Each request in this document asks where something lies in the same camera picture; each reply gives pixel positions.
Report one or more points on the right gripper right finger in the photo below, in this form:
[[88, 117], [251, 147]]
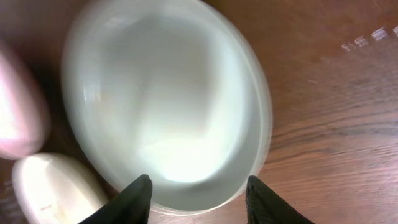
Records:
[[264, 206]]

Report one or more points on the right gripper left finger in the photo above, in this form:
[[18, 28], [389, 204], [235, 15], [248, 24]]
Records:
[[130, 206]]

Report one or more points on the white plate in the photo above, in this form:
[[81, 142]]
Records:
[[170, 89], [25, 118], [54, 188]]

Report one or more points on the white plate top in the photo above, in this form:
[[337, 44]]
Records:
[[25, 118]]

